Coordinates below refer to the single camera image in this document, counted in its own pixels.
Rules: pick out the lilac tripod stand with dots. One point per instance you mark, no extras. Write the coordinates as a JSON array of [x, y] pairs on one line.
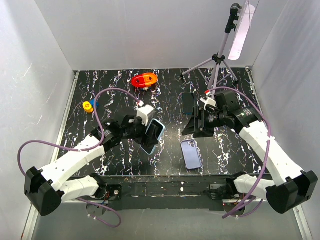
[[219, 58]]

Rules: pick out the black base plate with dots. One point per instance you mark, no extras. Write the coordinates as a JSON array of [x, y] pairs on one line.
[[173, 192]]

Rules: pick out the red orange toy boat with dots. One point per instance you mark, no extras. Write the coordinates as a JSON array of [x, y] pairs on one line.
[[144, 81]]

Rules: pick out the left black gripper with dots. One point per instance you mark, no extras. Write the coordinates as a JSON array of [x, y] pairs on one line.
[[138, 120]]

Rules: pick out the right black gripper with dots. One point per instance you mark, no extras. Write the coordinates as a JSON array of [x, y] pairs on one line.
[[192, 126]]

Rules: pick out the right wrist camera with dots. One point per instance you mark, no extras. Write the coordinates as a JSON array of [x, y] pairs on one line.
[[207, 101]]

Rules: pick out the yellow toy block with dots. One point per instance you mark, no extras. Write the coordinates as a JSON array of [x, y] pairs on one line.
[[88, 106]]

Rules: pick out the blue toy block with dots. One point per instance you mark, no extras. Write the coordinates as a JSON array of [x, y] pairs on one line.
[[94, 103]]

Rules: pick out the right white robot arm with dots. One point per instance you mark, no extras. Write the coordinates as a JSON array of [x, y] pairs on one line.
[[281, 182]]

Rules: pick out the white light bar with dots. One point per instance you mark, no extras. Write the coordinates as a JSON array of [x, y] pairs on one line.
[[242, 29]]

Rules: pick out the aluminium frame rail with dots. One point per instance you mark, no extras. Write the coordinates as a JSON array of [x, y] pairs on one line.
[[56, 175]]

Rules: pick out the phone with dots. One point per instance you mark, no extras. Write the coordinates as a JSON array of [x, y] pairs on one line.
[[188, 102], [151, 138]]

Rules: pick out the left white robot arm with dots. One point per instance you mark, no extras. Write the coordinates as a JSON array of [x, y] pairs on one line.
[[96, 144]]

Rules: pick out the lilac phone case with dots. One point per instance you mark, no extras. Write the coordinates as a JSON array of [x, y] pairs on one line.
[[190, 154]]

